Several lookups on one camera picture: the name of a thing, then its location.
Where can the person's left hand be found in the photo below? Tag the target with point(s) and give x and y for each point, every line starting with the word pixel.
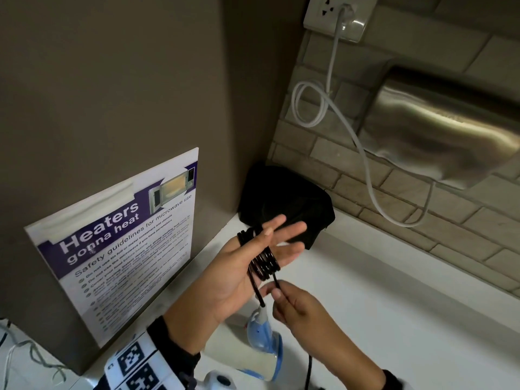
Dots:
pixel 231 272

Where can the person's left forearm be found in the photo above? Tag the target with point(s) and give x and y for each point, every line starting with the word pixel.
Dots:
pixel 187 324

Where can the right wristband with marker tags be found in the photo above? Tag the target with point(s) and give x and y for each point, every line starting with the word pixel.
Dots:
pixel 396 381

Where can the steel wall hand dryer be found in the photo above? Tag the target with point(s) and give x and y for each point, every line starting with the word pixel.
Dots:
pixel 438 125

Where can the person's right hand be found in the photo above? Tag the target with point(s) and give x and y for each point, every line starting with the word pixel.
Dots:
pixel 313 320

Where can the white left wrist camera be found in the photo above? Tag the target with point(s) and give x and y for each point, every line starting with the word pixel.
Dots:
pixel 219 381

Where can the blue and white hair dryer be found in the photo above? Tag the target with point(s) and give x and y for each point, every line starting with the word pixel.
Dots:
pixel 252 353

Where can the person's right forearm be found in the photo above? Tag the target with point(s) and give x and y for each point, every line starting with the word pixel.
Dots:
pixel 357 377

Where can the purple and white poster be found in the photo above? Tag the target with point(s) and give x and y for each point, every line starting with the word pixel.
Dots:
pixel 122 259

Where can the white wall socket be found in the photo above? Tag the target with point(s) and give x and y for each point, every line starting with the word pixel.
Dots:
pixel 325 12

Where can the black fabric bag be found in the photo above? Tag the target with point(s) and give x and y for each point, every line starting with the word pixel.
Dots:
pixel 300 194

